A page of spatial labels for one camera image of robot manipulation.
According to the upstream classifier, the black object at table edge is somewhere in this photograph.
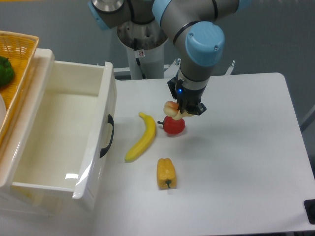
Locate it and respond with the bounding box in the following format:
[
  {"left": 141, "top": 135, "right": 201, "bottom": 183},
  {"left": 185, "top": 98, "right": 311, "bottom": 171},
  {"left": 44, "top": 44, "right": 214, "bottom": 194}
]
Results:
[{"left": 304, "top": 199, "right": 315, "bottom": 225}]

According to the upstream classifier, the yellow woven basket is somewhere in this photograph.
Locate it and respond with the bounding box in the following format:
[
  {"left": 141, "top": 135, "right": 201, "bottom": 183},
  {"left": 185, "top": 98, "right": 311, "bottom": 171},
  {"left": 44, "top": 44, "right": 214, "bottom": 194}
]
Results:
[{"left": 0, "top": 31, "right": 39, "bottom": 142}]

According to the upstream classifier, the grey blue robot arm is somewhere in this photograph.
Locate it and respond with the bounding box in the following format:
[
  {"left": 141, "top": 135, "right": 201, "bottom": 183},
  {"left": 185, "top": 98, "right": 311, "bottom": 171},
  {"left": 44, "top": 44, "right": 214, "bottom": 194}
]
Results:
[{"left": 88, "top": 0, "right": 251, "bottom": 115}]

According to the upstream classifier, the green bell pepper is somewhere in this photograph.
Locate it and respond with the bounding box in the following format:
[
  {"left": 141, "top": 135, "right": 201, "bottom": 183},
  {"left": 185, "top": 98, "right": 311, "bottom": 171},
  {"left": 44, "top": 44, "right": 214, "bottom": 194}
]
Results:
[{"left": 0, "top": 56, "right": 15, "bottom": 87}]

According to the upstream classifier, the black cable on pedestal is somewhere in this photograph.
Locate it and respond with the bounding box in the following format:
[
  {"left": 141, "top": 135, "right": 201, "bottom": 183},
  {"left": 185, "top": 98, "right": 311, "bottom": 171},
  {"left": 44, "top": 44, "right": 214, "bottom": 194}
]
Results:
[{"left": 133, "top": 38, "right": 147, "bottom": 80}]

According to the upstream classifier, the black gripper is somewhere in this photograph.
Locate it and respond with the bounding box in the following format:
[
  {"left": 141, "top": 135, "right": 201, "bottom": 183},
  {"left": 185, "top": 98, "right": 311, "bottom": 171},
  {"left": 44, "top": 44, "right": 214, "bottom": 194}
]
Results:
[{"left": 167, "top": 77, "right": 207, "bottom": 116}]

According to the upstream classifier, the open white upper drawer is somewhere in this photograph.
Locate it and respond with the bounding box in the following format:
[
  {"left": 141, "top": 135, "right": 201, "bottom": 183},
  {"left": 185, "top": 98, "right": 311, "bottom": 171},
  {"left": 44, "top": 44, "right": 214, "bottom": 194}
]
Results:
[{"left": 13, "top": 61, "right": 117, "bottom": 211}]

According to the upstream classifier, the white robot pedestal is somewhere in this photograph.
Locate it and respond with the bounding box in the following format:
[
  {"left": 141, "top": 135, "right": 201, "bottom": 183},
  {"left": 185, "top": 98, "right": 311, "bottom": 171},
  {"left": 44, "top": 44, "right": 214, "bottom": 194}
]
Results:
[{"left": 117, "top": 20, "right": 168, "bottom": 80}]

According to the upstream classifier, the black drawer handle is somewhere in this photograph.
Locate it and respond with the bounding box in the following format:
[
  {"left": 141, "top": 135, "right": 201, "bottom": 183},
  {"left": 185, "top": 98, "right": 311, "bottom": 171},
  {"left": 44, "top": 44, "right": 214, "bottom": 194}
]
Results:
[{"left": 99, "top": 114, "right": 115, "bottom": 158}]

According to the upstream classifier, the yellow bell pepper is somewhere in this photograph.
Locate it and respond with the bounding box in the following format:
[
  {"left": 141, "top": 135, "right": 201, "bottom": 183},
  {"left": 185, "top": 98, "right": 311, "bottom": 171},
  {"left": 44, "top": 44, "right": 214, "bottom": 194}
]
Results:
[{"left": 157, "top": 158, "right": 177, "bottom": 189}]

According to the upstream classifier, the white drawer cabinet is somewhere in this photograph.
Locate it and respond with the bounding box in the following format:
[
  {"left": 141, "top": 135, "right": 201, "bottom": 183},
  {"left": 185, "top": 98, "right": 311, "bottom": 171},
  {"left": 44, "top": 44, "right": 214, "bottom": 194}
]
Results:
[{"left": 0, "top": 49, "right": 61, "bottom": 215}]

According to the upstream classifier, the yellow banana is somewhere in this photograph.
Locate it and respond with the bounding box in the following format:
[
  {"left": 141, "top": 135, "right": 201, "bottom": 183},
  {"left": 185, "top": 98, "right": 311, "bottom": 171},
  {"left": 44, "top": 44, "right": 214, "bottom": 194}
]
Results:
[{"left": 125, "top": 112, "right": 156, "bottom": 163}]

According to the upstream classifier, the round cream bread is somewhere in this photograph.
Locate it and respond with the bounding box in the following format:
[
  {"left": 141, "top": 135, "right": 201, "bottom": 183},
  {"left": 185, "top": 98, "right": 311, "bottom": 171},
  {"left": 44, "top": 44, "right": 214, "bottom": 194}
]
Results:
[{"left": 163, "top": 101, "right": 193, "bottom": 120}]

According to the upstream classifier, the red bell pepper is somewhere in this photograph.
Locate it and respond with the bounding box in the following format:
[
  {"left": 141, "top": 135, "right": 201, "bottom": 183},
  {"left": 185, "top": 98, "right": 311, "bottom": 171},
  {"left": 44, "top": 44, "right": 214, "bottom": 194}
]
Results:
[{"left": 157, "top": 116, "right": 186, "bottom": 135}]

